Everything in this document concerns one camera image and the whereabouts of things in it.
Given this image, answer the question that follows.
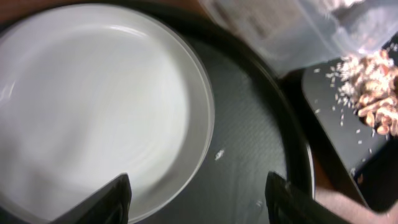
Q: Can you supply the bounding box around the clear plastic bin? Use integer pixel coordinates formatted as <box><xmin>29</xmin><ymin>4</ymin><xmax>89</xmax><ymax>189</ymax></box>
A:
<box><xmin>200</xmin><ymin>0</ymin><xmax>397</xmax><ymax>76</ymax></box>

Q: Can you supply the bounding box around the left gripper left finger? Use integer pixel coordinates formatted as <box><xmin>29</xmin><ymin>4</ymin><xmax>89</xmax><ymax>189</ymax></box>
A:
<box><xmin>51</xmin><ymin>173</ymin><xmax>132</xmax><ymax>224</ymax></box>

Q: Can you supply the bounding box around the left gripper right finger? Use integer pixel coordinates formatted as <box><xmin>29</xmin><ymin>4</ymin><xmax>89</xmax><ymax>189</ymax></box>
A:
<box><xmin>265</xmin><ymin>172</ymin><xmax>348</xmax><ymax>224</ymax></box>

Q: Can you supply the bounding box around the round black serving tray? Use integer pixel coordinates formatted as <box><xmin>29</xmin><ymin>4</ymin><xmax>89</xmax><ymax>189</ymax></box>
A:
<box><xmin>1</xmin><ymin>1</ymin><xmax>313</xmax><ymax>223</ymax></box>

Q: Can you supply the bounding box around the grey round plate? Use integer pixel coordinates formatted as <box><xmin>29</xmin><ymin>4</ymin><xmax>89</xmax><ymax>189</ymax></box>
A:
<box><xmin>1</xmin><ymin>3</ymin><xmax>215</xmax><ymax>223</ymax></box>

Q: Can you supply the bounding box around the food scraps and rice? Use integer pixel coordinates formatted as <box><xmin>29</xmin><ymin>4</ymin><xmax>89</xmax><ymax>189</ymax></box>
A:
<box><xmin>312</xmin><ymin>43</ymin><xmax>398</xmax><ymax>156</ymax></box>

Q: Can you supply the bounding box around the black rectangular tray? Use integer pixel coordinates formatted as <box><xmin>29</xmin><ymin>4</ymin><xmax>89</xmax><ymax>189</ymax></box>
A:
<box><xmin>300</xmin><ymin>32</ymin><xmax>398</xmax><ymax>214</ymax></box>

